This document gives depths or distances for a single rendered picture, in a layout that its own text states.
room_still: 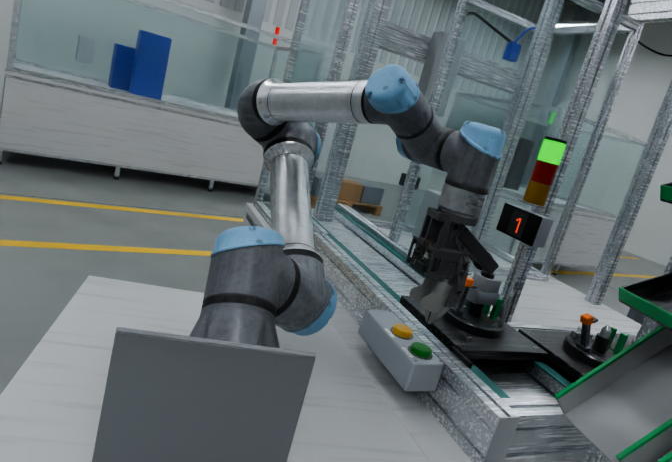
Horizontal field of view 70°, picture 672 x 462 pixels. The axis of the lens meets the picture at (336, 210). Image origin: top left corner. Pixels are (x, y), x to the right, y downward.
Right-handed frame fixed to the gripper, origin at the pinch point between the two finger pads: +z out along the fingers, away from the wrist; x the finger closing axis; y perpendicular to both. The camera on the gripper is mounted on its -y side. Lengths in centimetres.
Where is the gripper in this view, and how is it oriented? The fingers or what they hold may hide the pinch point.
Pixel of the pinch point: (433, 316)
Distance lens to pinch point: 92.2
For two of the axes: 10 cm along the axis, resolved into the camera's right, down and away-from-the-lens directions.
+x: 3.7, 2.9, -8.8
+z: -2.6, 9.5, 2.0
